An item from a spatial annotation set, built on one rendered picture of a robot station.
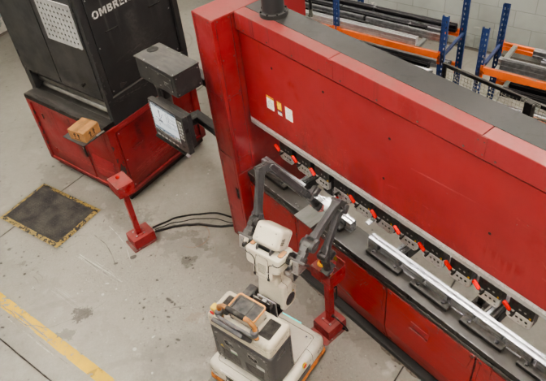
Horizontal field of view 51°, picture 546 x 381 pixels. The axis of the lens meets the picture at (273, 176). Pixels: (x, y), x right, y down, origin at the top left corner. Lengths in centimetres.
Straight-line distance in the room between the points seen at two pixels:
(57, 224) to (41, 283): 74
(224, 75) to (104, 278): 232
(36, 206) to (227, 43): 322
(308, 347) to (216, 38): 233
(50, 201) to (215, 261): 207
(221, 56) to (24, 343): 293
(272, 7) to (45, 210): 358
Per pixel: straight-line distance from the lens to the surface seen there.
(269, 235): 372
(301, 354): 444
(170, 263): 552
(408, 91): 321
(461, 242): 351
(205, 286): 527
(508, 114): 311
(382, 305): 437
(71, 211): 637
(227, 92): 439
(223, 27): 416
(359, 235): 433
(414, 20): 577
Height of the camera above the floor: 408
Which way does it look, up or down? 42 degrees down
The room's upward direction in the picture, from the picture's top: 7 degrees counter-clockwise
